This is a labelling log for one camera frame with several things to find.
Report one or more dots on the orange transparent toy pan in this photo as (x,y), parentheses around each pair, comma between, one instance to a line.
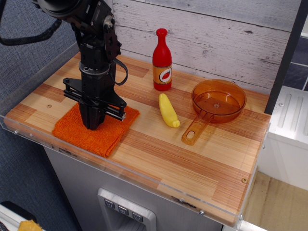
(215,101)

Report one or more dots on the yellow object bottom corner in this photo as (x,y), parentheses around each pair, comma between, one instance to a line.
(29,225)

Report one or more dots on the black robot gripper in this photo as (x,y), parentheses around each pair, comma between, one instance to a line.
(96,95)

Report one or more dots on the silver toy fridge cabinet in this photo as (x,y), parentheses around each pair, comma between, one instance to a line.
(105,202)

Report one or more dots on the clear acrylic table guard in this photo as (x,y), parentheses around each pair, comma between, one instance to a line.
(212,176)

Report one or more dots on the red toy sauce bottle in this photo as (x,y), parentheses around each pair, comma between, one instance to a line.
(162,63)

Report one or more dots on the black vertical post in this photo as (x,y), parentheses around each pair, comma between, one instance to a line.
(287,56)

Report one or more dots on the white toy sink unit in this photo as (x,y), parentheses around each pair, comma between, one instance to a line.
(284,155)

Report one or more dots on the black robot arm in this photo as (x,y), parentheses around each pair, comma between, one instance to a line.
(94,27)

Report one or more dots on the orange knitted cloth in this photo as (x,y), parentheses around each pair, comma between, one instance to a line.
(101,141)

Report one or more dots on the yellow toy banana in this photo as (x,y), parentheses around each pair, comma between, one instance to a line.
(167,111)

